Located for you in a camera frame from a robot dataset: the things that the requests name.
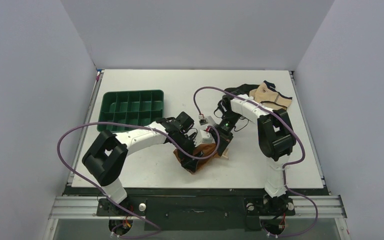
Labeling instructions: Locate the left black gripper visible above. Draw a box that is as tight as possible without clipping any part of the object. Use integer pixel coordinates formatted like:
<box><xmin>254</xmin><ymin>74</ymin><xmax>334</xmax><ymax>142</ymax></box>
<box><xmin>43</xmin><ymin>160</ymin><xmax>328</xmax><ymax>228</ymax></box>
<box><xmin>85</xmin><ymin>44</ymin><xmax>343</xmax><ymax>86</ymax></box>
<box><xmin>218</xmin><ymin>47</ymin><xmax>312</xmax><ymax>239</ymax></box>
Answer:
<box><xmin>171</xmin><ymin>132</ymin><xmax>204</xmax><ymax>172</ymax></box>

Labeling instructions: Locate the brown underwear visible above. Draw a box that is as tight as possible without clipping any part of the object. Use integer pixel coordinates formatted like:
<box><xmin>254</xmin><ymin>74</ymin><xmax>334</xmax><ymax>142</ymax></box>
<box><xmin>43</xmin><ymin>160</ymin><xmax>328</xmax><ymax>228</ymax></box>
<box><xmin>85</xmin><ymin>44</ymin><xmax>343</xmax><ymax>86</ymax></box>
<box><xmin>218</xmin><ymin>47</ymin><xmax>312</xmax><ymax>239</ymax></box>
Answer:
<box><xmin>173</xmin><ymin>143</ymin><xmax>229</xmax><ymax>174</ymax></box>

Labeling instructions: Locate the beige underwear with dark trim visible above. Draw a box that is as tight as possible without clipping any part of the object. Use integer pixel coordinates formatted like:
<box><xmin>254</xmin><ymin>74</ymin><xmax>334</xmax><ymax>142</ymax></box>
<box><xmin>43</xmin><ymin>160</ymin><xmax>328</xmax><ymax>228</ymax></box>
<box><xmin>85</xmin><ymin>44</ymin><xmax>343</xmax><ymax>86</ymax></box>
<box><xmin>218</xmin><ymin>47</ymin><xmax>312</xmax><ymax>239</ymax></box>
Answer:
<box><xmin>249</xmin><ymin>80</ymin><xmax>293</xmax><ymax>110</ymax></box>

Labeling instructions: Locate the green compartment tray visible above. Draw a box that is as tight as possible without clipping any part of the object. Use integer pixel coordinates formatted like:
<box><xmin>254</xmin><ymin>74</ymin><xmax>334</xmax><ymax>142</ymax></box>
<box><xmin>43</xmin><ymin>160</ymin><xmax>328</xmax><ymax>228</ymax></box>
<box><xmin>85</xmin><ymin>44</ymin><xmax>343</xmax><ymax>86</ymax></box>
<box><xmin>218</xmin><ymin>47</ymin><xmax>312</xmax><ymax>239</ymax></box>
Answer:
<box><xmin>98</xmin><ymin>89</ymin><xmax>164</xmax><ymax>126</ymax></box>

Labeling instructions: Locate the black patterned underwear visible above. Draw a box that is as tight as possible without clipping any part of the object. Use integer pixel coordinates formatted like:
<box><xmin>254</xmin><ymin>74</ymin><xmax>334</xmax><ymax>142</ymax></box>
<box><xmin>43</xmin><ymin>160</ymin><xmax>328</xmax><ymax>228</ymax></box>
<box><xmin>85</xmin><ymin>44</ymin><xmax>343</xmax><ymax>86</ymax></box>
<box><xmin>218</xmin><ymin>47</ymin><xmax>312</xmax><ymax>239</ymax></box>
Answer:
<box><xmin>224</xmin><ymin>83</ymin><xmax>260</xmax><ymax>97</ymax></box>

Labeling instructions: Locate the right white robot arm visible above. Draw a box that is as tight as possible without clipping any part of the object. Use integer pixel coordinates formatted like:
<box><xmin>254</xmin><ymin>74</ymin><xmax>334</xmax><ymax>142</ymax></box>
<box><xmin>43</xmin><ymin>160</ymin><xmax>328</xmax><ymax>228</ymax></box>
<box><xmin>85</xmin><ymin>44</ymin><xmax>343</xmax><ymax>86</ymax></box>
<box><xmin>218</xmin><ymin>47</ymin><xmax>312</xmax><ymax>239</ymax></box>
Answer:
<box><xmin>215</xmin><ymin>94</ymin><xmax>297</xmax><ymax>214</ymax></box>

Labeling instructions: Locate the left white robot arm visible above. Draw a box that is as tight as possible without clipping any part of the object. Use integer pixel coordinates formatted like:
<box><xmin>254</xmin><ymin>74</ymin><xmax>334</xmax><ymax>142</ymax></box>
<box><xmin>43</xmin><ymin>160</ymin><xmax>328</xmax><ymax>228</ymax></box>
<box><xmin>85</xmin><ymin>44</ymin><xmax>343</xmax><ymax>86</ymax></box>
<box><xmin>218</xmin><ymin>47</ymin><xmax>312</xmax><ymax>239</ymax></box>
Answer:
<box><xmin>81</xmin><ymin>112</ymin><xmax>196</xmax><ymax>215</ymax></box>

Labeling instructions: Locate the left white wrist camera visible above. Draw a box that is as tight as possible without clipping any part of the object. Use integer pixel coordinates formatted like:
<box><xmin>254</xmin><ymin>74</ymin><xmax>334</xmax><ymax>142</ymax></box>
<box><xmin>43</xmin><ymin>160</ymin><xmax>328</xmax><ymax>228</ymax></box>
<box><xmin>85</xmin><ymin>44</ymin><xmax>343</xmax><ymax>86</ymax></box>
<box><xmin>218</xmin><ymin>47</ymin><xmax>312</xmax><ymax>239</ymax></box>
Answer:
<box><xmin>194</xmin><ymin>130</ymin><xmax>215</xmax><ymax>145</ymax></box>

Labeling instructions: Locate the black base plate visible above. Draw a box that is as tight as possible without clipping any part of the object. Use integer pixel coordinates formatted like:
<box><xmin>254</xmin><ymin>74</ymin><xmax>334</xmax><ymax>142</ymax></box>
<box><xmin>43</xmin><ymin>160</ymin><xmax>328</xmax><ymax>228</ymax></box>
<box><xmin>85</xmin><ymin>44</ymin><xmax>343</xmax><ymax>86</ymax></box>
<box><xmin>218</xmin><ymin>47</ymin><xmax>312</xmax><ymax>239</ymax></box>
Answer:
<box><xmin>63</xmin><ymin>186</ymin><xmax>329</xmax><ymax>235</ymax></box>

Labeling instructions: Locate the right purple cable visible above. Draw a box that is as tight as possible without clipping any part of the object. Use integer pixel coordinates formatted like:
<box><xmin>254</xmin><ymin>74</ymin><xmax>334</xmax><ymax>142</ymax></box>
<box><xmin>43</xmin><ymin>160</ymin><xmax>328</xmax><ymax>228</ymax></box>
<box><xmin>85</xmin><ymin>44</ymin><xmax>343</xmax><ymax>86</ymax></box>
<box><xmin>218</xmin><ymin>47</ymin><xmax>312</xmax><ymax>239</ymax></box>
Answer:
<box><xmin>192</xmin><ymin>86</ymin><xmax>319</xmax><ymax>239</ymax></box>

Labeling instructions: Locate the aluminium frame rail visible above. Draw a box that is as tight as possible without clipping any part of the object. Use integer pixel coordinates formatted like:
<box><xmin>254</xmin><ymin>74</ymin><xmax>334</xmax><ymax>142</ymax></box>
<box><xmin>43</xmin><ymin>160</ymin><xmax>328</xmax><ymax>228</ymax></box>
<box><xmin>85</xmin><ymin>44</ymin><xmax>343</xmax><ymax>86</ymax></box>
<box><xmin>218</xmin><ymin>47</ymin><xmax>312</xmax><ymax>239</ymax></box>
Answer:
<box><xmin>48</xmin><ymin>196</ymin><xmax>123</xmax><ymax>220</ymax></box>

